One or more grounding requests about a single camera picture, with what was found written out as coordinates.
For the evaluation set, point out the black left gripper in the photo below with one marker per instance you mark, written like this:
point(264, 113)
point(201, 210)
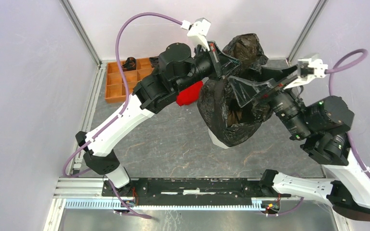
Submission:
point(224, 64)

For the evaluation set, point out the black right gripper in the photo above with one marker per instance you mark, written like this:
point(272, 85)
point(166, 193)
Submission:
point(244, 90)

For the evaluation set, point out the black plastic trash bag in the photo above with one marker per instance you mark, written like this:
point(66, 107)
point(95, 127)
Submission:
point(217, 104)

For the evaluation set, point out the white plastic trash bin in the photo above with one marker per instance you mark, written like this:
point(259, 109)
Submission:
point(216, 141)

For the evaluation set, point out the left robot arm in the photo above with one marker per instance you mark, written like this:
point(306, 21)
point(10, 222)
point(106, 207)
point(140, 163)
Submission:
point(177, 70)

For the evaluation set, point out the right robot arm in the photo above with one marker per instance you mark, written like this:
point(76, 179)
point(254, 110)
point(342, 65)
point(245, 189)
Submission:
point(323, 128)

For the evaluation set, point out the red cloth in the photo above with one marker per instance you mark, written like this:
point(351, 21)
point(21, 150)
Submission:
point(189, 95)

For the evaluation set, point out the black bag roll right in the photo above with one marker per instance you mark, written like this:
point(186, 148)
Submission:
point(154, 61)

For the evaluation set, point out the black bag roll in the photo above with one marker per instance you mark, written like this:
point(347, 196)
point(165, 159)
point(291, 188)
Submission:
point(129, 65)
point(154, 61)

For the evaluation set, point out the black bag roll left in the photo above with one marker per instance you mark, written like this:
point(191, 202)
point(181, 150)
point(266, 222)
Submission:
point(129, 65)

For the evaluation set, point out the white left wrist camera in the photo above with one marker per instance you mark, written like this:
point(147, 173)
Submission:
point(197, 32)

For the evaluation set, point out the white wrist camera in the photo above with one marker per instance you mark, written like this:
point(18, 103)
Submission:
point(197, 32)
point(309, 68)

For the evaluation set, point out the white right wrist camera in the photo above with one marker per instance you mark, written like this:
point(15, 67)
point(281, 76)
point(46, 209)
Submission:
point(309, 68)

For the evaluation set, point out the right aluminium corner post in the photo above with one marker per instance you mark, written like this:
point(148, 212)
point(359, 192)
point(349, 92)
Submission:
point(314, 15)

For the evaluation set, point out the aluminium corner post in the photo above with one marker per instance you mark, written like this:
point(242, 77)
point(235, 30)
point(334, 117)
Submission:
point(314, 15)
point(81, 31)

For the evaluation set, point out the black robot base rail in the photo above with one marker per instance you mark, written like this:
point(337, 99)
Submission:
point(198, 191)

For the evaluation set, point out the left aluminium corner post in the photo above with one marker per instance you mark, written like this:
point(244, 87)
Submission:
point(81, 31)

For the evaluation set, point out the white slotted cable duct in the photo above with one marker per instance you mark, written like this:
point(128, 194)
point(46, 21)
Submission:
point(115, 204)

